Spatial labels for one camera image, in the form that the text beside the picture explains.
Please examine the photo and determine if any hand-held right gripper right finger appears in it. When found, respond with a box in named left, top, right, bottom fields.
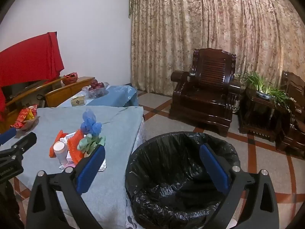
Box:
left=200, top=144, right=280, bottom=229

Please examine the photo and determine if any red cloth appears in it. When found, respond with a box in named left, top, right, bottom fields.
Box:
left=0, top=31, right=65, bottom=122

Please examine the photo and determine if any white squeeze tube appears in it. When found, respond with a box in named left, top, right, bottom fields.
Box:
left=53, top=141, right=70, bottom=165

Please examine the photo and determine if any green rubber glove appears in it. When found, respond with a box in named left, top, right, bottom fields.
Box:
left=77, top=134, right=106, bottom=155

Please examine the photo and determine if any blue rubber glove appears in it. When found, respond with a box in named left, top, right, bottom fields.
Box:
left=80, top=109, right=102, bottom=135

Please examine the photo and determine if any beige floral curtain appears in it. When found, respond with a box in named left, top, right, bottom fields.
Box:
left=129, top=0, right=305, bottom=96

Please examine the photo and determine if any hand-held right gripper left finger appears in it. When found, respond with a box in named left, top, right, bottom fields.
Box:
left=26, top=145, right=106, bottom=229

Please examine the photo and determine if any trash bin with black bag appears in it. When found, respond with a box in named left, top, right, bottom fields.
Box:
left=125, top=131, right=241, bottom=229

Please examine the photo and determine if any beige tissue box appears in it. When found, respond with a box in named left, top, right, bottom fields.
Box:
left=71, top=95, right=86, bottom=106

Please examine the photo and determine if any dark wooden armchair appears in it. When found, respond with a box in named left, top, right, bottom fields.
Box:
left=275, top=70, right=305, bottom=159
left=169, top=48, right=242, bottom=137

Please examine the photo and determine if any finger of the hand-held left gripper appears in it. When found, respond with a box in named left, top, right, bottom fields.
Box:
left=0, top=127, right=17, bottom=146
left=0, top=132, right=37, bottom=159

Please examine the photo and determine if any white tissue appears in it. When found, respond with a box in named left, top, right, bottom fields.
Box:
left=59, top=132, right=107, bottom=172

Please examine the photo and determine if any red basket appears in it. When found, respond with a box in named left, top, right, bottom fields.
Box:
left=62, top=72, right=79, bottom=85

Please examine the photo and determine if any dark wooden side table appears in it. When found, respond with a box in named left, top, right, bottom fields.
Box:
left=238, top=87, right=296, bottom=144

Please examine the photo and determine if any glass fruit bowl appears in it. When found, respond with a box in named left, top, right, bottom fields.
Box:
left=82, top=82, right=110, bottom=99

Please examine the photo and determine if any potted plant blue white pot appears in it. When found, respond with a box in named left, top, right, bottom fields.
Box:
left=235, top=71, right=296, bottom=112

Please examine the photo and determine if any blue tablecloth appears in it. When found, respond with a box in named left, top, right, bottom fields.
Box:
left=57, top=85, right=139, bottom=108

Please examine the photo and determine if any red yellow snack packet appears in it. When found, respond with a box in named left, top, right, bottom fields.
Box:
left=11, top=105, right=39, bottom=129

